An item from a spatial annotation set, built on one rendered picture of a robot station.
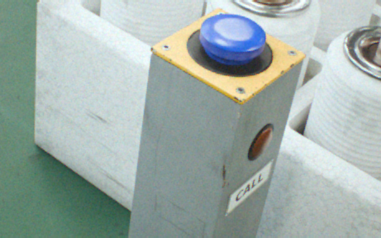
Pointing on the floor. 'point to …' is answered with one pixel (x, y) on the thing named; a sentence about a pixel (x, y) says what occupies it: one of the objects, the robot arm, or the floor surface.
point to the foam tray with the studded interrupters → (327, 173)
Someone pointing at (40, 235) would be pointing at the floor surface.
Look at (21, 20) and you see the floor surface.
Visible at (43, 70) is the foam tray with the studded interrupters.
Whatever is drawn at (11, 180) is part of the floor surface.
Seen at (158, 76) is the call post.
